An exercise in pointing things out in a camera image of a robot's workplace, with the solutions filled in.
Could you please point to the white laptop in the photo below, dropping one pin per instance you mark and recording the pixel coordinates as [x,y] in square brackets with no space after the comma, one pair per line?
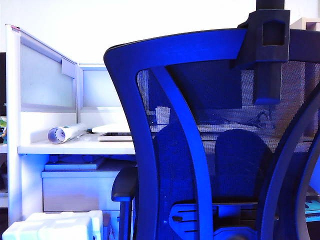
[115,137]

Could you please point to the light blue flat box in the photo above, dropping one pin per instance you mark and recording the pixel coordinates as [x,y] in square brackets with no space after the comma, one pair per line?
[312,211]

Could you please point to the rolled white paper tube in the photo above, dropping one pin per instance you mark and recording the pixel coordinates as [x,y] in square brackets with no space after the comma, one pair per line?
[60,135]

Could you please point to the white cubicle partition panel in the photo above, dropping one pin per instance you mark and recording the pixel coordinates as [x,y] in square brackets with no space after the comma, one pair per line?
[42,82]

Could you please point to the white flat board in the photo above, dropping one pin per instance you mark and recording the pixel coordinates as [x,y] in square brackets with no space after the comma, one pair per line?
[72,165]

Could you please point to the white drawer pedestal cabinet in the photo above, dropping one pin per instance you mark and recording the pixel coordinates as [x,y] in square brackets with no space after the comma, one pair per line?
[82,192]

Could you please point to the white styrofoam block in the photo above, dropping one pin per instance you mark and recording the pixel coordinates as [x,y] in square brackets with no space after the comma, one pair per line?
[55,226]

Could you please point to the blue mesh office chair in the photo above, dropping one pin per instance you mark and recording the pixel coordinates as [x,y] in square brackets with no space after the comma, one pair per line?
[190,140]

